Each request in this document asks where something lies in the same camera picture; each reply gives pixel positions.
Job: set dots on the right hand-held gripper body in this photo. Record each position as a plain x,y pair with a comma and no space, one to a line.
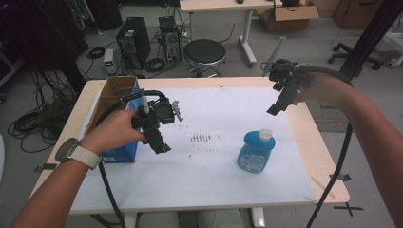
285,74

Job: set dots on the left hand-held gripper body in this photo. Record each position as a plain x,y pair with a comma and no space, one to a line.
163,110

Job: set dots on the blue cardboard box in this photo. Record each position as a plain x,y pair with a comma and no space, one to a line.
123,153

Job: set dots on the blue bottle with white cap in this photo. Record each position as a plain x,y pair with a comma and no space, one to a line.
253,155

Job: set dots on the person's right hand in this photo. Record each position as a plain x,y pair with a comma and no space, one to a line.
323,90

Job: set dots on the person's left hand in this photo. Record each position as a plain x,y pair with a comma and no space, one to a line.
111,131

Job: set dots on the grey floor mat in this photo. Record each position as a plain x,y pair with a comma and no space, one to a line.
326,120

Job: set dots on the open cardboard box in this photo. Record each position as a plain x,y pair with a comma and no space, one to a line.
285,22

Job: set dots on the white table mat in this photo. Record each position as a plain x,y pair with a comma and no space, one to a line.
206,177

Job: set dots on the light wooden table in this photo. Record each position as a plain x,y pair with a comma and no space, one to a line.
320,158

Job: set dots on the black office chair base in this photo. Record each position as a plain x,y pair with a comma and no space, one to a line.
348,52

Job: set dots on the wristwatch with beige band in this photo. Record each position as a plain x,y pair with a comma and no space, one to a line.
85,156

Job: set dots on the open-sided computer tower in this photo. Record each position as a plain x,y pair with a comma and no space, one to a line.
171,41

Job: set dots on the black round stool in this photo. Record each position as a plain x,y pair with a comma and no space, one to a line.
204,50

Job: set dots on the small grey device green display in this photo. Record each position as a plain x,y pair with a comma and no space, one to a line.
109,60

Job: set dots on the black computer tower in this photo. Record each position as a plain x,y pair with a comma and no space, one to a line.
134,41

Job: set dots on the person's left leg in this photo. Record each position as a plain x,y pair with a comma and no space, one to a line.
158,220

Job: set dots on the person's leg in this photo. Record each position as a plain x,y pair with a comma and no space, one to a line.
158,220
221,220

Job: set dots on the closed cardboard box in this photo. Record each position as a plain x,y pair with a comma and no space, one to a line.
355,15

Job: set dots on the clear tape strip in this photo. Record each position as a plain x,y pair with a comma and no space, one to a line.
323,187

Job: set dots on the black tape strip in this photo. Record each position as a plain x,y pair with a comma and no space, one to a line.
44,167
343,177

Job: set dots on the wooden desk with white legs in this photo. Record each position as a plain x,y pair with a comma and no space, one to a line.
221,4

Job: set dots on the black metal stand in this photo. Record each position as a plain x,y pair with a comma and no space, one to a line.
370,34

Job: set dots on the person's right leg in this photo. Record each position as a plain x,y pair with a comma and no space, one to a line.
221,220

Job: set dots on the white device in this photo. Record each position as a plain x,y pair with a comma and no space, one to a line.
394,60

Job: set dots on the black tape cross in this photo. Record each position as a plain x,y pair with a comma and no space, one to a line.
348,208

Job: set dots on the black curtain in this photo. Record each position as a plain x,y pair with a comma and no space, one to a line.
38,38

